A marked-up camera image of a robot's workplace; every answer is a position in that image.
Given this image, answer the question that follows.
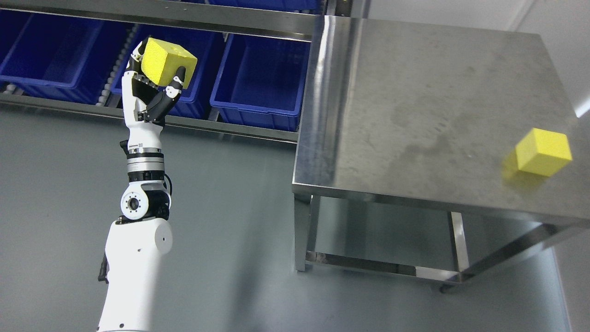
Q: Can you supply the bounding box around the stainless steel table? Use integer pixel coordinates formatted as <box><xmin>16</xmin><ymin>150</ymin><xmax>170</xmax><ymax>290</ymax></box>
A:
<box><xmin>292</xmin><ymin>18</ymin><xmax>589</xmax><ymax>293</ymax></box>

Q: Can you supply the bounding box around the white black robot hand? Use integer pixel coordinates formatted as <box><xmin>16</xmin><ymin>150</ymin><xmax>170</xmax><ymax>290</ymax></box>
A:
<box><xmin>120</xmin><ymin>37</ymin><xmax>186</xmax><ymax>154</ymax></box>

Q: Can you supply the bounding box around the blue bin lower middle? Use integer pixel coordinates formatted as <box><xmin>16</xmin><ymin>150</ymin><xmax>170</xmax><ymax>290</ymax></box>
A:
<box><xmin>209</xmin><ymin>34</ymin><xmax>311</xmax><ymax>132</ymax></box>

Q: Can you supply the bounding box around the blue bin lower middle-left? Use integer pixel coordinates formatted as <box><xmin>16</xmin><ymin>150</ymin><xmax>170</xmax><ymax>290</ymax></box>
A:
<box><xmin>110</xmin><ymin>25</ymin><xmax>225</xmax><ymax>119</ymax></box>

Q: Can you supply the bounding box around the yellow foam block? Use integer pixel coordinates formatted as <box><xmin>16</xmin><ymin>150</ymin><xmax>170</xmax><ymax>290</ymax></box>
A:
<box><xmin>141</xmin><ymin>37</ymin><xmax>198</xmax><ymax>89</ymax></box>
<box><xmin>515</xmin><ymin>128</ymin><xmax>573</xmax><ymax>177</ymax></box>

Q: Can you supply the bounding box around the steel shelf rack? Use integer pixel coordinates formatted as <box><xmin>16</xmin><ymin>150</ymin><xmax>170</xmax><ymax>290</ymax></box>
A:
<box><xmin>0</xmin><ymin>0</ymin><xmax>355</xmax><ymax>143</ymax></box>

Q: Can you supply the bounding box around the blue bin lower left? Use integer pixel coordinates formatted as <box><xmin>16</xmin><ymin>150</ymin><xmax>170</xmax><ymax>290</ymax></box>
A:
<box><xmin>1</xmin><ymin>13</ymin><xmax>126</xmax><ymax>104</ymax></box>

